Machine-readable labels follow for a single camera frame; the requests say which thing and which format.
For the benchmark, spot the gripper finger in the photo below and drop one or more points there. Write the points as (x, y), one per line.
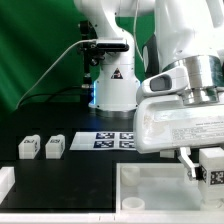
(183, 155)

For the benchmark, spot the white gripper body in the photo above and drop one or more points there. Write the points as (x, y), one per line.
(164, 123)

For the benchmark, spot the white square tabletop part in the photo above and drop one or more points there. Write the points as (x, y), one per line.
(160, 193)

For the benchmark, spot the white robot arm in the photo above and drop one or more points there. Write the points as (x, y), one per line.
(187, 33)

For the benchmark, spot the white sheet with tags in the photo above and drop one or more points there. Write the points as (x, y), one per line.
(103, 140)

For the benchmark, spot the white left obstacle block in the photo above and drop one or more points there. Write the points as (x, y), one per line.
(7, 180)

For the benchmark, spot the black camera on stand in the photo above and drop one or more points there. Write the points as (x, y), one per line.
(94, 51)

